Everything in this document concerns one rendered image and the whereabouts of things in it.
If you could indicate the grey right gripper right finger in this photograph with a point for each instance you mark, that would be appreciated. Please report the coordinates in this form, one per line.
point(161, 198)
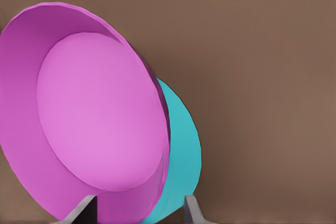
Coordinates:
point(193, 209)

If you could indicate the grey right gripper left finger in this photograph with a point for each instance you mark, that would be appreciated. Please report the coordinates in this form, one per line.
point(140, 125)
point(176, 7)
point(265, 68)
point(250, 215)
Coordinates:
point(78, 211)

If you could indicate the pink plate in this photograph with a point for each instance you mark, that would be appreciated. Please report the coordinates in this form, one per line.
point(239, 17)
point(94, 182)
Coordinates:
point(99, 108)

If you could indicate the blue plate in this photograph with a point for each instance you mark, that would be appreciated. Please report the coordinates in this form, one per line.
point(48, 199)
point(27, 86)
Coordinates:
point(183, 140)

